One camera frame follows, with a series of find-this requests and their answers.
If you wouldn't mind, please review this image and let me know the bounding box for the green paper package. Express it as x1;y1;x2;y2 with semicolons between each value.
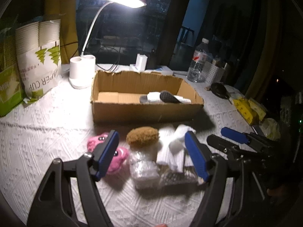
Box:
0;28;25;117

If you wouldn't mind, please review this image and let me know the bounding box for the white power adapter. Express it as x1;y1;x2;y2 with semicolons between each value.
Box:
135;54;148;71

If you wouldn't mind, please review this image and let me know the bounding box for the pink plush toy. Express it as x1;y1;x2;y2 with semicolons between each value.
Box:
87;130;129;180

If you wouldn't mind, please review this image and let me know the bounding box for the yellow curtain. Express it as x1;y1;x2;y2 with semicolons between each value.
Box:
45;0;79;64

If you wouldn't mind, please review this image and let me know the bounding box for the white textured towel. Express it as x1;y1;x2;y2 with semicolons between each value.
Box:
146;91;192;104

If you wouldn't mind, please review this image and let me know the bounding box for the white power strip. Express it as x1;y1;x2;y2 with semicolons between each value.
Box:
129;64;176;76

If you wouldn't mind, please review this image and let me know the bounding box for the white desk lamp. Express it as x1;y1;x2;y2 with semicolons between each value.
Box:
68;0;147;90

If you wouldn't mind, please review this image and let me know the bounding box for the black power cable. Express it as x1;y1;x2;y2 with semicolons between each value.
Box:
60;41;123;73

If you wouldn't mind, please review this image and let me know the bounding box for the white embossed table cloth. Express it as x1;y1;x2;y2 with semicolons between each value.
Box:
0;64;261;227

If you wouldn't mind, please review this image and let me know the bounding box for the black round object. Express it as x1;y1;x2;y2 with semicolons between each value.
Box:
210;82;230;100

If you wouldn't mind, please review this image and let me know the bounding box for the clear water bottle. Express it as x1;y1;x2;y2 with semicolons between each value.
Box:
187;38;209;82

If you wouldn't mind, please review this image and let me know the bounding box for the cartoon printed tissue pack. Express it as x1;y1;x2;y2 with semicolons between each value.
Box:
156;124;204;187

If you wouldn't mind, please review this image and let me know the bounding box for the clear plastic bag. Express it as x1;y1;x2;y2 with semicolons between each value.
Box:
128;147;160;190

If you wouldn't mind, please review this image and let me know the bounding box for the cardboard box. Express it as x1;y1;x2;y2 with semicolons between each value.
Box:
91;71;204;124

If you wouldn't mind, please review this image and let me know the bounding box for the paper cup pack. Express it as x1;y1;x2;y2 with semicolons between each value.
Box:
15;19;62;102

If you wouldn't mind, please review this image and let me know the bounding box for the brown fuzzy plush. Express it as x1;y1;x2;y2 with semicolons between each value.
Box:
126;127;159;148

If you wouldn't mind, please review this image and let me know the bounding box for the white perforated basket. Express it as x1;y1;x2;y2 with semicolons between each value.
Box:
201;62;225;85

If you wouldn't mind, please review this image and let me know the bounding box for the yellow tissue pack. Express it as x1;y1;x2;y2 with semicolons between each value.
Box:
233;97;266;126

